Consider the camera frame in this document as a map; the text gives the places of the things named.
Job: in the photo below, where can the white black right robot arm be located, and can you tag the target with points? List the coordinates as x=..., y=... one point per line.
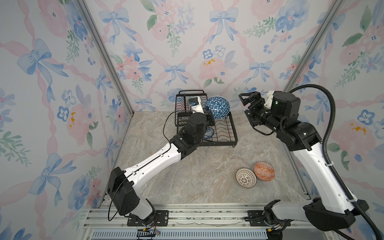
x=332, y=210

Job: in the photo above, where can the aluminium corner post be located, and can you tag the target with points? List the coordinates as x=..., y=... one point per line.
x=319, y=35
x=95, y=34

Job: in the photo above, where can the red patterned ceramic bowl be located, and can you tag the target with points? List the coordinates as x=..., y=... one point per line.
x=264, y=171

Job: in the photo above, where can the left aluminium corner post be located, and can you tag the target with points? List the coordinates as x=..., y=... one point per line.
x=95, y=34

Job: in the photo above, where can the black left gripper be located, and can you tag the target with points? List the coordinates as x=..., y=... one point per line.
x=204, y=118

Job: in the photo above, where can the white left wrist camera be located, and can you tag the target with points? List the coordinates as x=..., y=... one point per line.
x=196, y=105

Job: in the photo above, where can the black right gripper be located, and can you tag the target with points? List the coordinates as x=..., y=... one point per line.
x=261, y=104

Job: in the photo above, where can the right aluminium corner post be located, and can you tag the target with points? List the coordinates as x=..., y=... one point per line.
x=319, y=35

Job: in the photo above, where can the white brown lattice bowl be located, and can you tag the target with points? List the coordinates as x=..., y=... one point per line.
x=246, y=178

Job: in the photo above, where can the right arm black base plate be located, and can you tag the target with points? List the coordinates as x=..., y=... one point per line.
x=256, y=218

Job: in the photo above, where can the blue geometric patterned bowl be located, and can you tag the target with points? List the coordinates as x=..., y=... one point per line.
x=218, y=106

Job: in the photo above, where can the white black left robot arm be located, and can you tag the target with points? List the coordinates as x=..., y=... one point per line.
x=123, y=185

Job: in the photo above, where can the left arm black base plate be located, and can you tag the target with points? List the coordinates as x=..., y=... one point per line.
x=159, y=219

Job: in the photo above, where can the aluminium front rail frame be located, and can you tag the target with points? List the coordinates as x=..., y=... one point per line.
x=218, y=208

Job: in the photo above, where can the black wire dish rack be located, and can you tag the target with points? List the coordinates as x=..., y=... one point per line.
x=225, y=131

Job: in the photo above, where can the blue floral ceramic bowl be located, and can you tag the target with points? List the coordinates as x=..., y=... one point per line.
x=209, y=133

